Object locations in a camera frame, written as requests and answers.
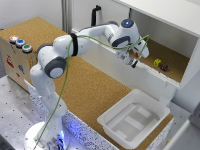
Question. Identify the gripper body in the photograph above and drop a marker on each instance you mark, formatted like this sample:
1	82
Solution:
125	56

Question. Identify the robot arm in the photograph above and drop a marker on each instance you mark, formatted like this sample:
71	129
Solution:
45	83

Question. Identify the yellow block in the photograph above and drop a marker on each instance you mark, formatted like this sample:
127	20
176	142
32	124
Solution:
157	62

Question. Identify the purple block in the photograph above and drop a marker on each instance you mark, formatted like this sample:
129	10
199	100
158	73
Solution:
164	67

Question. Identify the white plastic box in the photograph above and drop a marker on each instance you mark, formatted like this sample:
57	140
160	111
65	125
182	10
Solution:
133	120

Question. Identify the wooden drawer box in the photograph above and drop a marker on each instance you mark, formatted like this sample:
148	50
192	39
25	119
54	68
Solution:
35	28

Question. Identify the white sliding door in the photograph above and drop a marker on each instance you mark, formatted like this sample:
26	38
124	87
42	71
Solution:
83	18

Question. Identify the white cabinet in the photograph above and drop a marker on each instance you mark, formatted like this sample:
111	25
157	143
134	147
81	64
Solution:
173	15

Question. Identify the green button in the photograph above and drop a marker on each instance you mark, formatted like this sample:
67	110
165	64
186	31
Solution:
27	48

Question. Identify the blue button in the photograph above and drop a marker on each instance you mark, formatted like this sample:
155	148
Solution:
20	42

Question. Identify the red button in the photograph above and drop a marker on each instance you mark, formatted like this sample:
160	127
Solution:
13	39

